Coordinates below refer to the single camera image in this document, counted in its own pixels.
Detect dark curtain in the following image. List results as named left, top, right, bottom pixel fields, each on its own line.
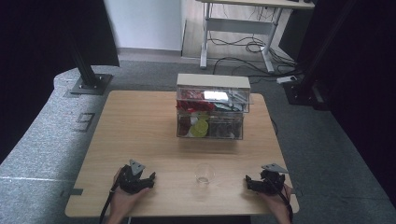
left=297, top=0, right=396, bottom=208
left=0, top=0, right=120, bottom=163

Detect clear drawer with packets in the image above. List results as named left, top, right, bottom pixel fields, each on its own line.
left=176, top=87, right=254, bottom=114

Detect person's right hand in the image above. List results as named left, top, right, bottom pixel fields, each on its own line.
left=255, top=183, right=293, bottom=219

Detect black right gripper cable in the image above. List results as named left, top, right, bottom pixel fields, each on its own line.
left=266, top=176, right=294, bottom=224

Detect red snack packets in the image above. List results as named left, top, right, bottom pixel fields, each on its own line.
left=177, top=90, right=216, bottom=113

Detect dark teal packets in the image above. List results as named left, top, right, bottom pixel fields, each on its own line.
left=214, top=101, right=247, bottom=112

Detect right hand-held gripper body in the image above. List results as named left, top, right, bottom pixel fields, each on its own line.
left=255, top=162, right=290, bottom=196

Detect black metal stand square base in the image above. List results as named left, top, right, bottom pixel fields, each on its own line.
left=65, top=29, right=114, bottom=96

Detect clear drawer organizer beige top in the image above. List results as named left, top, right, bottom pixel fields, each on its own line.
left=176, top=73, right=254, bottom=140

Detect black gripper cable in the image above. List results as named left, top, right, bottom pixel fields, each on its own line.
left=266, top=176, right=294, bottom=224
left=98, top=182, right=121, bottom=224

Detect white power strip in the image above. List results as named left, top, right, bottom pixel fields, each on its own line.
left=276, top=75, right=299, bottom=85

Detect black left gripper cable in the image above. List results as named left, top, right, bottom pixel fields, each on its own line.
left=98, top=182, right=121, bottom=224

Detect clear drawer with capsules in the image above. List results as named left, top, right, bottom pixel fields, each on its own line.
left=176, top=112, right=244, bottom=140

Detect dark brown packets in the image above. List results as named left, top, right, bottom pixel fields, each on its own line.
left=208, top=119, right=243, bottom=139

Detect brown capsule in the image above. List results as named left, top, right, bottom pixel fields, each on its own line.
left=178, top=116, right=191, bottom=136

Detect white metal desk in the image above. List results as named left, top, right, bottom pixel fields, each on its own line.
left=195, top=0, right=316, bottom=75

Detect yellow-green capsule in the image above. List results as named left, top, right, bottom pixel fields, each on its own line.
left=190, top=119, right=210, bottom=138

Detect clear glass cup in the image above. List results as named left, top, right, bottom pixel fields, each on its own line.
left=194, top=162, right=217, bottom=185

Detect person's left hand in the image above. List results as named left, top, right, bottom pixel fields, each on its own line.
left=108, top=167, right=152, bottom=220

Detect white shiny packet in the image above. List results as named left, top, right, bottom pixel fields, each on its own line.
left=203, top=91, right=230, bottom=102

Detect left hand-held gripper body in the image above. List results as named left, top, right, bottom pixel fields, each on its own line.
left=118, top=159, right=150, bottom=196

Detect black floor cables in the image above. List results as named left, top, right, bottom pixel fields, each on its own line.
left=207, top=29, right=298, bottom=79

